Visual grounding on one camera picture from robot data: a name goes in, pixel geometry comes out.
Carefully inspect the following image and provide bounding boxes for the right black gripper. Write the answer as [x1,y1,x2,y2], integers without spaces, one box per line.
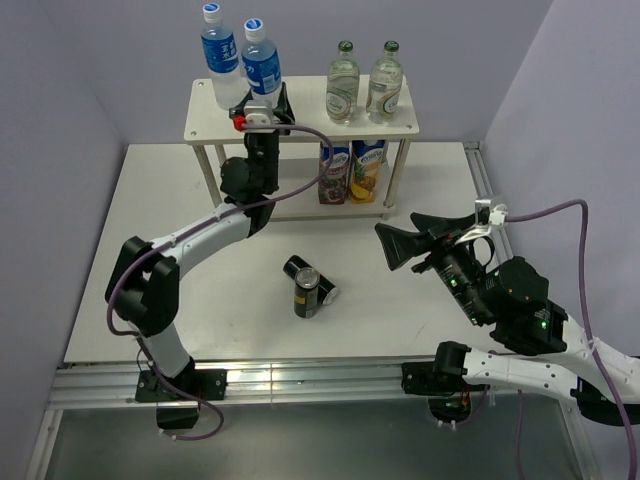
[371,211,488,323]

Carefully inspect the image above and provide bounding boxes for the blue-label water bottle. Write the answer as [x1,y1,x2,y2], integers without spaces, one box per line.
[241,18,282,107]
[201,3,249,110]

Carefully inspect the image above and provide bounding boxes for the clear glass bottle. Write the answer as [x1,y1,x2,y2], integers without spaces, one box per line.
[366,40,404,124]
[325,40,360,123]

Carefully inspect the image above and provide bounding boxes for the black yellow can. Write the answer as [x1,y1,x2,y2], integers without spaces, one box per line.
[294,267,320,319]
[283,255,340,306]

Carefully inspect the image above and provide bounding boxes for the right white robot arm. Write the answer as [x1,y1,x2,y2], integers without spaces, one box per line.
[374,213,639,426]

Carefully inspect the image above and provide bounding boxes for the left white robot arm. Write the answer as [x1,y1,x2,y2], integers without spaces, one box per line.
[105,91,295,399]

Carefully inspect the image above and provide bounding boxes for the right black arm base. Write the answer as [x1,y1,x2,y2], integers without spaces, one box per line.
[401,361,489,431]

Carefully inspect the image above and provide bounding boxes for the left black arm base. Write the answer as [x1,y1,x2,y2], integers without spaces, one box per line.
[134,369,227,431]

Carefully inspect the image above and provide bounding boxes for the white two-tier shelf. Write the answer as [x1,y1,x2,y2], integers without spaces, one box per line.
[184,75,420,221]

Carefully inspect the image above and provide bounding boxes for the yellow pineapple juice carton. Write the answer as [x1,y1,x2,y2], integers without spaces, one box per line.
[347,140,386,204]

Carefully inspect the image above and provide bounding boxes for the purple grape juice carton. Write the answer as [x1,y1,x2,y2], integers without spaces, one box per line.
[318,141,351,205]

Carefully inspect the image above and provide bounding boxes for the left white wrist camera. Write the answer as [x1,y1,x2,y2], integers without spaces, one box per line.
[232,100,275,132]

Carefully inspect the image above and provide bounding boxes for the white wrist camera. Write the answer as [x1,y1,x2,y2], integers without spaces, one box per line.
[232,100,275,132]
[455,196,508,245]

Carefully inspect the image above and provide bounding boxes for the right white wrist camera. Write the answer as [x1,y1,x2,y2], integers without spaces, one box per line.
[455,196,508,245]

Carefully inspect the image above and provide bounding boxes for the aluminium right rail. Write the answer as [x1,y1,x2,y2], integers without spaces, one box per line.
[463,142,513,270]

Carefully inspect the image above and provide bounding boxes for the aluminium rail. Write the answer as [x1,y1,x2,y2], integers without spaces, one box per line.
[463,142,513,270]
[47,351,574,410]

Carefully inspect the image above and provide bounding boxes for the aluminium front rail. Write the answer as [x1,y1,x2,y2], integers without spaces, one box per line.
[47,351,574,410]

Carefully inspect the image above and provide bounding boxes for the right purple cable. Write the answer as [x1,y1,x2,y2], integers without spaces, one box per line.
[504,198,634,480]

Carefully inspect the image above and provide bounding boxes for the purple cable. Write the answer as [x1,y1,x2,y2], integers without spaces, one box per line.
[504,198,634,480]
[106,124,336,442]

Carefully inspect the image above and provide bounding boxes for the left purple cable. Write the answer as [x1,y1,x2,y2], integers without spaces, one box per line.
[106,124,336,442]

